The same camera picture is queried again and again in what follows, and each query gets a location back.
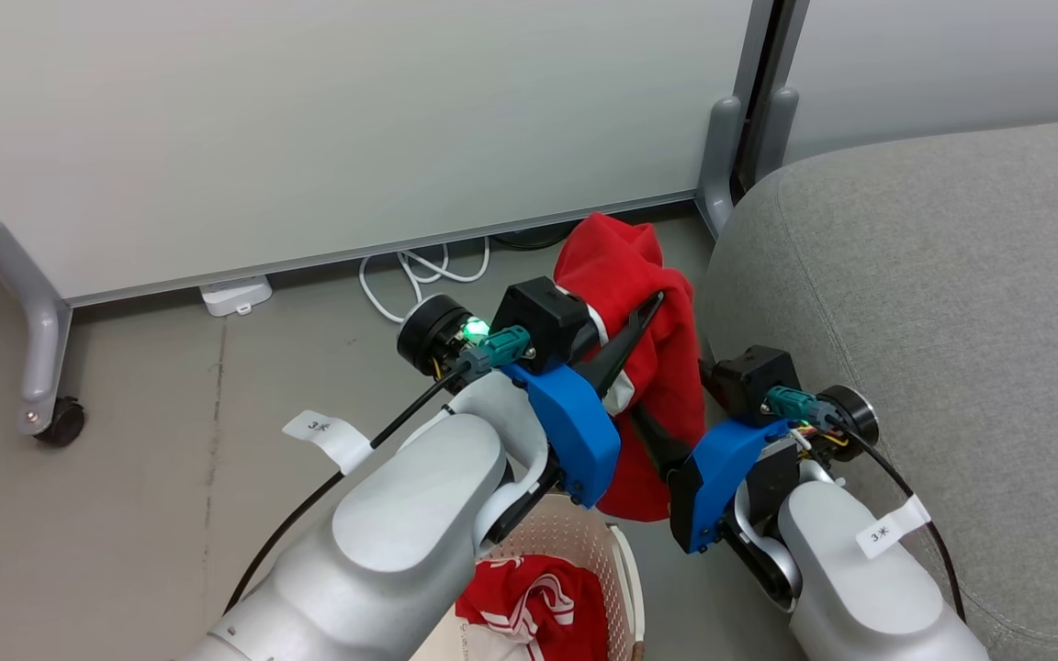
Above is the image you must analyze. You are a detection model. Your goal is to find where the long grey partition leg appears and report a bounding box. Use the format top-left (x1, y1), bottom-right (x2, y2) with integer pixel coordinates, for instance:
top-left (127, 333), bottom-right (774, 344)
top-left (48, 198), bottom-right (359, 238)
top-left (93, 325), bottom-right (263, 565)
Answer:
top-left (0, 216), bottom-right (73, 437)

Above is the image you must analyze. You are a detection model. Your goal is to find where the grey fabric sofa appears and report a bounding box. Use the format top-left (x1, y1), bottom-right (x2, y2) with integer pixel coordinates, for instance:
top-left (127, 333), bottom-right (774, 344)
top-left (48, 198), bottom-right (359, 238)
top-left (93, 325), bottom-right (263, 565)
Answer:
top-left (699, 115), bottom-right (1058, 661)

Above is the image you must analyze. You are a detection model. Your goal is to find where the short grey partition foot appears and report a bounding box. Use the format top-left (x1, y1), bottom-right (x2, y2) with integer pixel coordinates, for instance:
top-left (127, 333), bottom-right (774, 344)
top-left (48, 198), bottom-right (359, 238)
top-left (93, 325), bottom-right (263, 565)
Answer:
top-left (754, 85), bottom-right (801, 185)
top-left (696, 95), bottom-right (746, 241)

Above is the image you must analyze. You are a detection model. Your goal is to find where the white paper cable tag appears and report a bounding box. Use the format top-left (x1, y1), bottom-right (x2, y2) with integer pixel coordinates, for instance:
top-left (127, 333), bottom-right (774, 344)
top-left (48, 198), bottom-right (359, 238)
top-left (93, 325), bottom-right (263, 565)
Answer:
top-left (857, 494), bottom-right (932, 559)
top-left (283, 410), bottom-right (374, 476)

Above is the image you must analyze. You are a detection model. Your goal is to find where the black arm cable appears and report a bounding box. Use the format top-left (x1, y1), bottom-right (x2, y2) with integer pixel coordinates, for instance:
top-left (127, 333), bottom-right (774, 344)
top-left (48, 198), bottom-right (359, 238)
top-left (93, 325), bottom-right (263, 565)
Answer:
top-left (837, 431), bottom-right (966, 625)
top-left (224, 363), bottom-right (475, 614)

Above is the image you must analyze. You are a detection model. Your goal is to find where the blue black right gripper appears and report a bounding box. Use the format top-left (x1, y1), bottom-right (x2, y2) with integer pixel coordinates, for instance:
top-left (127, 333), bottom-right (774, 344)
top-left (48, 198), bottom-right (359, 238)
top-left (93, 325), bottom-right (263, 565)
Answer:
top-left (630, 356), bottom-right (807, 556)

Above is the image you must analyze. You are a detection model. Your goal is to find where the red garment with white stripes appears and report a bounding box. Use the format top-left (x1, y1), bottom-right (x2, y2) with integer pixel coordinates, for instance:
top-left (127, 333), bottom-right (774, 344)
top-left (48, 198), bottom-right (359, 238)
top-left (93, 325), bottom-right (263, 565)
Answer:
top-left (456, 554), bottom-right (611, 661)

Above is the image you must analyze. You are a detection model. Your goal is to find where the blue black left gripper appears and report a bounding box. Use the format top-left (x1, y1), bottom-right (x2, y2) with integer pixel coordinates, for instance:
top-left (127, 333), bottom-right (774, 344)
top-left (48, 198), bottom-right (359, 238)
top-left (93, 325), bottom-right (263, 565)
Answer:
top-left (500, 291), bottom-right (667, 511)

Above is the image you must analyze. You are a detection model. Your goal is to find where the teal cable connector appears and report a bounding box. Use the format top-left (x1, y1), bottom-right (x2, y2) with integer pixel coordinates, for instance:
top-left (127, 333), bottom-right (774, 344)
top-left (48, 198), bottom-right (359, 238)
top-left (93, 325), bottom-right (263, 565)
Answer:
top-left (460, 326), bottom-right (532, 377)
top-left (765, 386), bottom-right (821, 425)

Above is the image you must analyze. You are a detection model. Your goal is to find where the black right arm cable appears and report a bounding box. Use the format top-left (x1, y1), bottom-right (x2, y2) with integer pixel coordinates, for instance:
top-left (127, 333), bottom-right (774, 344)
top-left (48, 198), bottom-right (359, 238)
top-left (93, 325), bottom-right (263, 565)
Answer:
top-left (837, 431), bottom-right (966, 625)

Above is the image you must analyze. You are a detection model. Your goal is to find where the white looped cable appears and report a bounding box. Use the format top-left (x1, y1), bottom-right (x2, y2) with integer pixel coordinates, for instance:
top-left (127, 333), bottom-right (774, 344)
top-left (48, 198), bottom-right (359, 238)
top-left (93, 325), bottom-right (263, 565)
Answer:
top-left (359, 237), bottom-right (491, 324)

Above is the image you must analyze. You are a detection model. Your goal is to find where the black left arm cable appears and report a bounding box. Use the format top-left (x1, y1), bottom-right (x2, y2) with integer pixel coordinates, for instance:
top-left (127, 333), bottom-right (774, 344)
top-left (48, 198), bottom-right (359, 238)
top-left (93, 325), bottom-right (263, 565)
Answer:
top-left (224, 363), bottom-right (475, 614)

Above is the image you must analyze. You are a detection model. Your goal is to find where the wide white partition panel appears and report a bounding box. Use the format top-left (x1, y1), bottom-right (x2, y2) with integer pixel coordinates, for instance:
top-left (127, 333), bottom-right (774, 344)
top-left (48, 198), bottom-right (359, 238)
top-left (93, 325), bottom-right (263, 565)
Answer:
top-left (0, 0), bottom-right (773, 306)

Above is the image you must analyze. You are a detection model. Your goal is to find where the cream perforated laundry basket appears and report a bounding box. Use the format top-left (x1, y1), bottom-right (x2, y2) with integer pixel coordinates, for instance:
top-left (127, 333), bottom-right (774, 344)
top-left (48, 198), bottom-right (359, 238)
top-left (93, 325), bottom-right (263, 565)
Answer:
top-left (411, 500), bottom-right (647, 661)

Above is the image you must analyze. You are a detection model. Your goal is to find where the black floor cable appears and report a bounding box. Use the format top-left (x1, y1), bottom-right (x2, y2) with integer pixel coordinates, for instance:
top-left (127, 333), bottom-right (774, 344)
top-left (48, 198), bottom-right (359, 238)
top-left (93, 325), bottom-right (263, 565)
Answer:
top-left (490, 225), bottom-right (576, 252)

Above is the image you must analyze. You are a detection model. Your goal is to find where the plain red garment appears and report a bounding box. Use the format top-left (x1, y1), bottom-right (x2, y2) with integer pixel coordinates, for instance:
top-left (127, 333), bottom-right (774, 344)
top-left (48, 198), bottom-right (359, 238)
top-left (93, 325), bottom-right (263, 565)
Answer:
top-left (552, 211), bottom-right (709, 522)

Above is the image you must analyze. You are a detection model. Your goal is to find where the black castor wheel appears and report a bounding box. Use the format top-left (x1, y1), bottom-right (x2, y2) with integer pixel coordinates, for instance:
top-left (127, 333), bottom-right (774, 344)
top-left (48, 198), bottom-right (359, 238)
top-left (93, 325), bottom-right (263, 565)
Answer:
top-left (33, 397), bottom-right (86, 449)

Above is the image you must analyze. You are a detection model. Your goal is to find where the white power adapter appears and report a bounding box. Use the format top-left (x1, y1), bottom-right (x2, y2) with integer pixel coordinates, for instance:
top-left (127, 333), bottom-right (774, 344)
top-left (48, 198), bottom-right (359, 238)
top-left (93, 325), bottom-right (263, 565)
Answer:
top-left (198, 274), bottom-right (275, 318)

